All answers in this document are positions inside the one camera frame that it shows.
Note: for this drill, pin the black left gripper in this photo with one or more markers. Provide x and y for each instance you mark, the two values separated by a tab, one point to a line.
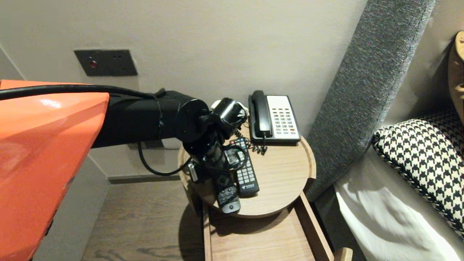
221	168

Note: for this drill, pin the black remote grey navigation pad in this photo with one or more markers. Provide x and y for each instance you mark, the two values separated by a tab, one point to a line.
229	201

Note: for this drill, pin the wooden nightstand drawer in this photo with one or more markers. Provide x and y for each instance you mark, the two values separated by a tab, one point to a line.
261	239

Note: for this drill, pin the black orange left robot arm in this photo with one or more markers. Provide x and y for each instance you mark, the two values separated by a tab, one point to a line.
43	152

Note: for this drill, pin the round wooden nightstand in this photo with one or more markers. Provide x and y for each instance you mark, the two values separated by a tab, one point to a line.
282	170

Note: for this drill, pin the black telephone handset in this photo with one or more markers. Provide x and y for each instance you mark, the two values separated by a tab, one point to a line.
261	112

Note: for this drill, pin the black and white telephone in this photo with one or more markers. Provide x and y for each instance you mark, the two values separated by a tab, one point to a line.
284	119

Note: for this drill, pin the dark grey bed base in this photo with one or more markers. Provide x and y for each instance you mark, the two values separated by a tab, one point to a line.
331	217

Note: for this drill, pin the grey fabric headboard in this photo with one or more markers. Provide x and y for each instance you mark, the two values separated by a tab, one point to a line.
362	90

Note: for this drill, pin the white bed sheet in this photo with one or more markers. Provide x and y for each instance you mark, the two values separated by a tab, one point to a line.
391	224

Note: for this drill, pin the black white houndstooth pillow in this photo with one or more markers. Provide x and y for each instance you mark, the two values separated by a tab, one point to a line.
424	159

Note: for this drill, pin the light wooden rounded object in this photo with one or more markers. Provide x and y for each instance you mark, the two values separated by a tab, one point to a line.
457	72

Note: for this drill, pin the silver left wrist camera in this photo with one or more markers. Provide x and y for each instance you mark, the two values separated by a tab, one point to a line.
193	172

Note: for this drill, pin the dark wall switch panel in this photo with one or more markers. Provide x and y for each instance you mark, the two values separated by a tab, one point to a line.
105	62

